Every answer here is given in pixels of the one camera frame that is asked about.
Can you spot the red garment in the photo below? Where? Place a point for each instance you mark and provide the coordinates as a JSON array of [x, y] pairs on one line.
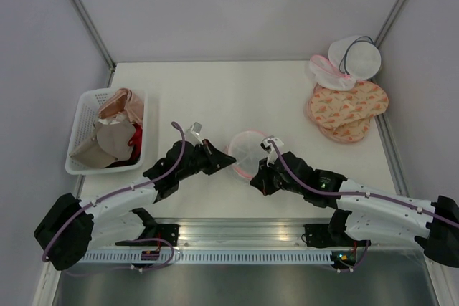
[[136, 139]]

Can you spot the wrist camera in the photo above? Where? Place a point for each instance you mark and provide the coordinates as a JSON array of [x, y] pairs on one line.
[[271, 146], [193, 133]]

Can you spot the floral laundry bag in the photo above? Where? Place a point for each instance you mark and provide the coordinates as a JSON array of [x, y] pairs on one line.
[[332, 108], [348, 133]]

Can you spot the aluminium frame post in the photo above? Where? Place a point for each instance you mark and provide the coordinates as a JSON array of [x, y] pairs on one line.
[[88, 23], [388, 23]]

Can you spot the floral laundry bag upper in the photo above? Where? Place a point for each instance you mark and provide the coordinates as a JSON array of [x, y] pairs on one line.
[[332, 108]]

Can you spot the white plastic basket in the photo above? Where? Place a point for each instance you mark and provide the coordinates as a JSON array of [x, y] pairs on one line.
[[86, 117]]

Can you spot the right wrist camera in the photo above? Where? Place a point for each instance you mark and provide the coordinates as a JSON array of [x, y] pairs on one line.
[[271, 146]]

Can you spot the beige bra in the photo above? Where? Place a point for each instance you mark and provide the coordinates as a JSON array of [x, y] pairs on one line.
[[106, 145]]

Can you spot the pink-trimmed mesh laundry bag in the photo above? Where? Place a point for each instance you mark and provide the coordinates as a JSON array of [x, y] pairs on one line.
[[245, 148]]

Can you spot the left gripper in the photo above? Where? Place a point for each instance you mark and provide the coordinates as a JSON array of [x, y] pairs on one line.
[[216, 160]]

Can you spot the floral laundry bag lower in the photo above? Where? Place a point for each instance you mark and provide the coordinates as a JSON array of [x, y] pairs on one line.
[[348, 133]]

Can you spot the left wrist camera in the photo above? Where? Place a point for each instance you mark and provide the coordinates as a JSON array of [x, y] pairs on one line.
[[193, 133]]

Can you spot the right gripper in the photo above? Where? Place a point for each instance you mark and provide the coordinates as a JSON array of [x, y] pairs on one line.
[[261, 180]]

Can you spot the white mesh bag blue trim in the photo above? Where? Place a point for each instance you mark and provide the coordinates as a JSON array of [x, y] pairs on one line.
[[356, 56]]

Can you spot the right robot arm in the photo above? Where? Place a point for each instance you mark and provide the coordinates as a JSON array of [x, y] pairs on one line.
[[326, 189]]

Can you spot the right aluminium frame post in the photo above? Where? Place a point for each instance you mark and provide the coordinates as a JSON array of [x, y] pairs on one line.
[[388, 23]]

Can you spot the white mesh bag pink trim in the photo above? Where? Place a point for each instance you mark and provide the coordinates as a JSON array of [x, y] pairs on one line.
[[328, 76]]

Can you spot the left aluminium frame post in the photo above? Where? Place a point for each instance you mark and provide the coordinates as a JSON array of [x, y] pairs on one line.
[[88, 23]]

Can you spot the white slotted cable duct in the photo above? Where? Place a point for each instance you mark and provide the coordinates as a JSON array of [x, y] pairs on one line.
[[200, 256]]

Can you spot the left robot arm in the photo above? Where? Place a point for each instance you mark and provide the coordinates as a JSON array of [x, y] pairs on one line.
[[72, 226]]

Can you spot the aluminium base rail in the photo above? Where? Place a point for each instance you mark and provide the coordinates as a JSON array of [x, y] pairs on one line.
[[244, 232]]

